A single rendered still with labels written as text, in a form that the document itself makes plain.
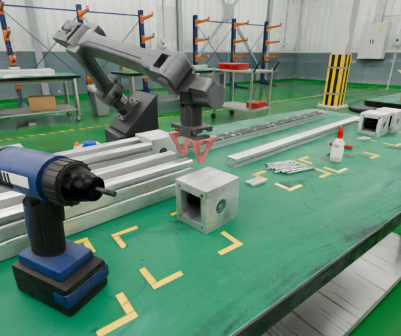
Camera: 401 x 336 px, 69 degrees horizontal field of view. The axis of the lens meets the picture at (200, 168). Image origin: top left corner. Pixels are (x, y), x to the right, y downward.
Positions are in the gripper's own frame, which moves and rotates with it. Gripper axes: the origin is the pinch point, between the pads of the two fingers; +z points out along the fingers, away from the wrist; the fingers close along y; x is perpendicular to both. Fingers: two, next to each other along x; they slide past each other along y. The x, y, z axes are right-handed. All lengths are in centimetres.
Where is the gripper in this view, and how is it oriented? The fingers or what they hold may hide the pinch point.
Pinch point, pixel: (191, 157)
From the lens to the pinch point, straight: 79.3
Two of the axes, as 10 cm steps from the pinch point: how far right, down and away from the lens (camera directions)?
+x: 7.6, -2.4, 6.0
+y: 6.5, 2.7, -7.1
